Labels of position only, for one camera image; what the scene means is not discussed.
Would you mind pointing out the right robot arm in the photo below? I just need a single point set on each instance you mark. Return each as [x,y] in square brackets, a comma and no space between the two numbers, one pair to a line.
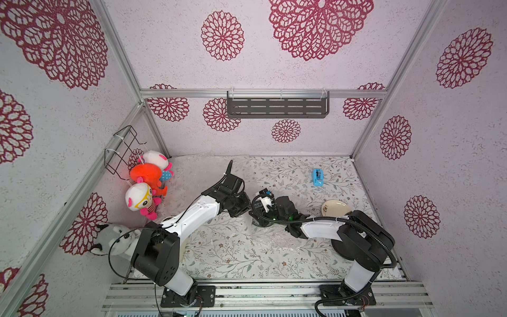
[362,240]

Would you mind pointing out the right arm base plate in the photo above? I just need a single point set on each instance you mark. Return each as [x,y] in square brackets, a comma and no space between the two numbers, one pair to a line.
[342,295]

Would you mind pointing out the cream plate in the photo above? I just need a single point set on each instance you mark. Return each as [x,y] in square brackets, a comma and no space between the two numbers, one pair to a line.
[335,208]

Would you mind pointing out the grey husky plush toy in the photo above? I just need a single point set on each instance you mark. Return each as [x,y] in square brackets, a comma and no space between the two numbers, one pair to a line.
[115,240]

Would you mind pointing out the grey metal wall shelf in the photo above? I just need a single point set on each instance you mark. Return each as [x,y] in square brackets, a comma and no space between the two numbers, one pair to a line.
[282,107]

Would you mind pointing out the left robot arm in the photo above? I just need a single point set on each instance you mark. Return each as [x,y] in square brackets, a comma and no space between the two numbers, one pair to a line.
[156,251]

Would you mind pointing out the black plate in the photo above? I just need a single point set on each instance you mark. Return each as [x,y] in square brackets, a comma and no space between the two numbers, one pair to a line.
[345,250]

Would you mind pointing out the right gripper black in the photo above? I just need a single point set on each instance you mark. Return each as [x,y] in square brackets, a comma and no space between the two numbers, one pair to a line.
[258,212]

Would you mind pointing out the black wire wall basket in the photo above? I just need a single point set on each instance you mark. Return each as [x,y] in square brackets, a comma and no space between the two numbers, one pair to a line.
[116,157]

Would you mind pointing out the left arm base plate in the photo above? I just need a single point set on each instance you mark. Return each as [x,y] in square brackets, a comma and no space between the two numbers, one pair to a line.
[198,297]

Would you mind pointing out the red orange plush toy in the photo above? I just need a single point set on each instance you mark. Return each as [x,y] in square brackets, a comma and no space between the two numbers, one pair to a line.
[151,175]

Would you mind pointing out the white plush doll yellow glasses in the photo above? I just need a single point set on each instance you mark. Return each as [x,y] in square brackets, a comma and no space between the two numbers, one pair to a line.
[140,197]

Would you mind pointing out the blue tape dispenser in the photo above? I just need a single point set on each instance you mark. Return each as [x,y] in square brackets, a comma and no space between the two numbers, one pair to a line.
[317,177]

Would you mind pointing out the floral table mat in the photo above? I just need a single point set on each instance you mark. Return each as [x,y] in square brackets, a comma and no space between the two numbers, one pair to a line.
[234,248]

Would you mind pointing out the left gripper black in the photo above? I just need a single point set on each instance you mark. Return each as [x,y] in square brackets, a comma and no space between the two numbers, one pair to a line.
[247,205]

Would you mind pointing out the white pink plush toy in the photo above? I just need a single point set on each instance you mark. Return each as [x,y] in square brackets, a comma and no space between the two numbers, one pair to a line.
[158,159]

